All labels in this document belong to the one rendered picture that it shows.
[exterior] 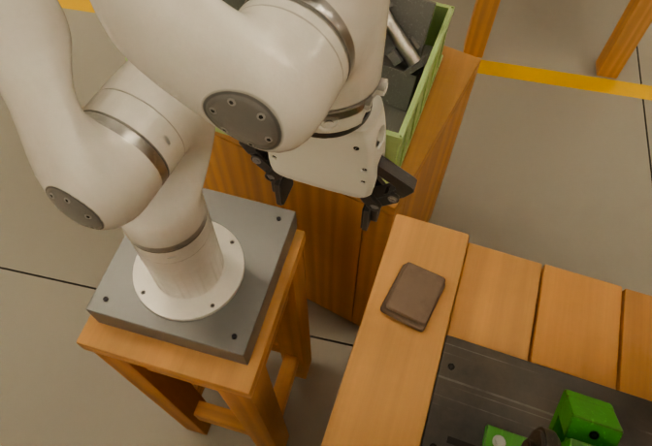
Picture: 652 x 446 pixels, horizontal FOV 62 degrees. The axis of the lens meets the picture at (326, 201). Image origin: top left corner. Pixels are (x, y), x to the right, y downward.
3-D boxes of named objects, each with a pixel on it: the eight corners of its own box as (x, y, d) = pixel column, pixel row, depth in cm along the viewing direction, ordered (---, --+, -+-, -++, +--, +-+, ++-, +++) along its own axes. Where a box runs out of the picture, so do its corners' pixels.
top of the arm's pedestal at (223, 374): (82, 349, 97) (74, 342, 94) (159, 204, 114) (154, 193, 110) (251, 399, 93) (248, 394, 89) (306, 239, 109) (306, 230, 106)
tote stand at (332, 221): (204, 244, 200) (143, 93, 133) (278, 146, 224) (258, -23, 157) (370, 332, 182) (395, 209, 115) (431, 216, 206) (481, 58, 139)
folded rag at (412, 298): (422, 334, 89) (424, 328, 87) (378, 311, 92) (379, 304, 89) (445, 285, 94) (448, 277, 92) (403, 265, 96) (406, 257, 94)
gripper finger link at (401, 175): (424, 161, 46) (411, 196, 51) (338, 135, 47) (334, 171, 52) (420, 172, 46) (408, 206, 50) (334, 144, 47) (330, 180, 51)
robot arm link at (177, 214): (106, 234, 77) (31, 126, 57) (176, 140, 86) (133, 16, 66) (179, 266, 75) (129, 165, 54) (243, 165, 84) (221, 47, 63)
